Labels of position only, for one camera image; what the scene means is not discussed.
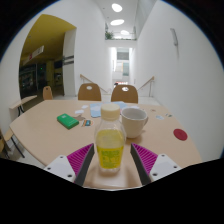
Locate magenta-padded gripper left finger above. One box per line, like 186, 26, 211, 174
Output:
43, 142, 96, 187

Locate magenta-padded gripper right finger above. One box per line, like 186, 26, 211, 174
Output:
129, 142, 184, 186

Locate clear bottle with yellow drink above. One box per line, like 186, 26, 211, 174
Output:
94, 103, 127, 175

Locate flat round red coaster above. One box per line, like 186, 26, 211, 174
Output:
172, 128, 189, 142

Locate green rectangular box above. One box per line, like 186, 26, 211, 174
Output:
56, 113, 80, 130

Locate white ceramic mug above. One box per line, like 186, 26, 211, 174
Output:
120, 107, 149, 139

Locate small orange blue printed card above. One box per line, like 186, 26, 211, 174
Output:
80, 119, 94, 128

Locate wooden chair with metal legs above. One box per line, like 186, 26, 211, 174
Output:
0, 128, 26, 159

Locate wooden chair with round hole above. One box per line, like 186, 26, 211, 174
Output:
42, 85, 54, 101
110, 84, 139, 104
77, 82, 102, 102

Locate wooden bench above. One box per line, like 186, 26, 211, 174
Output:
9, 94, 38, 116

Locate wooden stair handrail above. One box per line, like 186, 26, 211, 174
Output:
79, 73, 109, 94
138, 75, 156, 98

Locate dark shelf unit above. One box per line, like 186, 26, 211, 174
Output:
19, 63, 38, 98

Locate white hanging sign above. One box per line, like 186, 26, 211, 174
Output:
22, 45, 45, 66

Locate green potted plant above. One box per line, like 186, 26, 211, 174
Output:
104, 30, 115, 41

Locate round ceiling lights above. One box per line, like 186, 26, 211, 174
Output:
109, 2, 131, 37

